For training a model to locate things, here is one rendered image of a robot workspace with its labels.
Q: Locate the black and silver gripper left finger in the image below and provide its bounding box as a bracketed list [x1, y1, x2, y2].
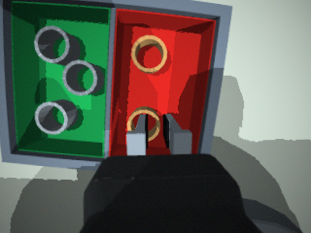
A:
[126, 115, 148, 155]

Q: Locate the red and green divided bin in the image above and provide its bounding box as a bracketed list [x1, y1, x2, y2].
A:
[0, 0, 233, 171]

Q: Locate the dark grey metal sleeve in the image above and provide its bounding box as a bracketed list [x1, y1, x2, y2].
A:
[35, 99, 79, 135]
[62, 60, 104, 96]
[34, 25, 81, 66]

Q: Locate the bronze bushing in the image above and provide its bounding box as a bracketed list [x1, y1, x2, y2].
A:
[131, 35, 167, 74]
[127, 106, 160, 142]

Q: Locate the grey round turntable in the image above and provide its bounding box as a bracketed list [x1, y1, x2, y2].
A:
[243, 198, 303, 233]

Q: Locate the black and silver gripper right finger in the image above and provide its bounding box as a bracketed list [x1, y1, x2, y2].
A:
[163, 114, 192, 154]

